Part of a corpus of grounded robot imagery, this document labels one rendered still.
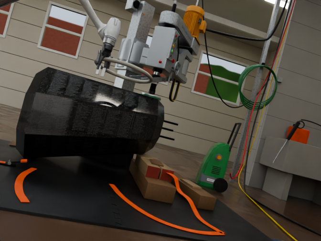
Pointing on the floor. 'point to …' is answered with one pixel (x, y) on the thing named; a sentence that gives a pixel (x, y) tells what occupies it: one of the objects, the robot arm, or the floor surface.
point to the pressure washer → (216, 165)
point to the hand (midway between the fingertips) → (100, 71)
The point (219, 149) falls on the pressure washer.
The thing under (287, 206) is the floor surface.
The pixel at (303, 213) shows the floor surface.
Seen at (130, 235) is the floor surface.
